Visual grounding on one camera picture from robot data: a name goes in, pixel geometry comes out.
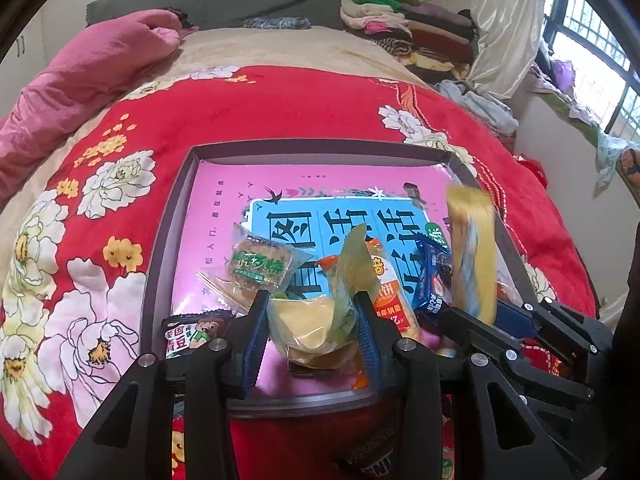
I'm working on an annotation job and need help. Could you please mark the orange rice cracker pack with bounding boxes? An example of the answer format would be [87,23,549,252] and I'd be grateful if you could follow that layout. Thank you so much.
[316,238,424,391]

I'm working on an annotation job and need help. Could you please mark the blue Oreo pack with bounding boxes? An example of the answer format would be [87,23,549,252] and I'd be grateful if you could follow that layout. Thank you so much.
[411,233,452,314]

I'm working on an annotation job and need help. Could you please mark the green pale pastry pack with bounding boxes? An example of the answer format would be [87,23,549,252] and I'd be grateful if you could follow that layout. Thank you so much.
[267,223,380,370]

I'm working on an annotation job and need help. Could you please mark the yellow Alpenliebe candy pack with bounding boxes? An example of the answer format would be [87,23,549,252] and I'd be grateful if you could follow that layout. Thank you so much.
[447,184,497,325]

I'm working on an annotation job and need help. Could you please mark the green pea snack pack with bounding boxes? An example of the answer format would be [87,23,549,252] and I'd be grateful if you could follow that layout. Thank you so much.
[162,309,235,359]

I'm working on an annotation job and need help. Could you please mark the clear crispy cake pack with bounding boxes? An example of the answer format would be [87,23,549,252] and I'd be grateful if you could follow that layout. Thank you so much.
[196,223,312,314]

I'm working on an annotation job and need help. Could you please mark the Snickers bar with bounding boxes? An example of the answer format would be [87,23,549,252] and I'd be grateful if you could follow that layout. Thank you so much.
[335,428,395,479]

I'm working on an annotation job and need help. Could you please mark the small dark chocolate pack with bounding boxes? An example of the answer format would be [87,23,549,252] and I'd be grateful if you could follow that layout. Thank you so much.
[288,361,337,379]

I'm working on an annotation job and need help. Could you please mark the red plastic bag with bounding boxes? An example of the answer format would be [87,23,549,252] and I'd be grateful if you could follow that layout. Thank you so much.
[514,154,548,190]

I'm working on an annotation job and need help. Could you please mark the pink Chinese workbook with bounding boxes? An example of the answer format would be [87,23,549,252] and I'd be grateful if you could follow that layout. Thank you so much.
[169,159,501,401]

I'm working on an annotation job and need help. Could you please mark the grey clothes pile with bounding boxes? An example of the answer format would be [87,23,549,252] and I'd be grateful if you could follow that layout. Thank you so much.
[436,80,518,136]

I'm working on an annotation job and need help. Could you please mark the red floral blanket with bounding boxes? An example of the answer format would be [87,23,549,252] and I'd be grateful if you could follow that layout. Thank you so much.
[1,66,596,479]

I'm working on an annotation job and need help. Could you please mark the clothes on window sill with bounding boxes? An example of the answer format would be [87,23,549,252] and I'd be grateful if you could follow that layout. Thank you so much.
[523,60,639,202]

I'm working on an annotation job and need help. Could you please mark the window with bars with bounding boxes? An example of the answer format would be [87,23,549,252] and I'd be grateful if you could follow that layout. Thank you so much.
[544,0,639,129]

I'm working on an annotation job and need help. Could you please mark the folded clothes stack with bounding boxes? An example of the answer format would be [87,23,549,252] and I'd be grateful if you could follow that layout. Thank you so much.
[340,0,480,84]

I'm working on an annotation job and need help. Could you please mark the cream satin curtain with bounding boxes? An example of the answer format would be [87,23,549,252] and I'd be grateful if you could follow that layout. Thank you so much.
[469,0,546,100]

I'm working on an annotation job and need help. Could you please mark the pink quilt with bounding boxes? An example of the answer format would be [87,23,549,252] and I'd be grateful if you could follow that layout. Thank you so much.
[1,9,183,200]

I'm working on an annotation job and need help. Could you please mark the patterned small pillow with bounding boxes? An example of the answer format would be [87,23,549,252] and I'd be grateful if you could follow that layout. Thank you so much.
[243,16,311,30]

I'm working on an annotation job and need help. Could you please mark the white wardrobe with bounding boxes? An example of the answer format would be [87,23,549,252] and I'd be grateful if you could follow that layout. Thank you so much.
[0,12,47,117]

